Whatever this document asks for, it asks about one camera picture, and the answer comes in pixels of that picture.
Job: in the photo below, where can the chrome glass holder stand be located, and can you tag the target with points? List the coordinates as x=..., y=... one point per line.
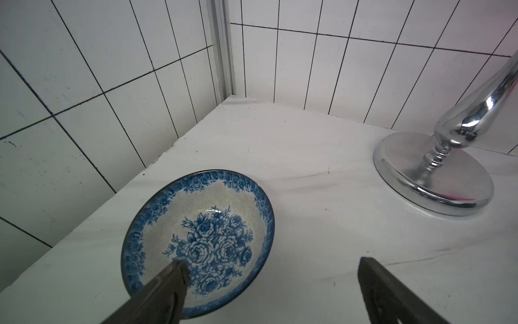
x=435, y=172

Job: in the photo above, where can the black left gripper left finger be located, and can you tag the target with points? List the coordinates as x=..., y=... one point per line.
x=160, y=301

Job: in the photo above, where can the blue floral ceramic bowl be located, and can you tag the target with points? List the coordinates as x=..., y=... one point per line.
x=220, y=222

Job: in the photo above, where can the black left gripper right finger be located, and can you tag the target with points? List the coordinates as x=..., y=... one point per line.
x=388, y=300

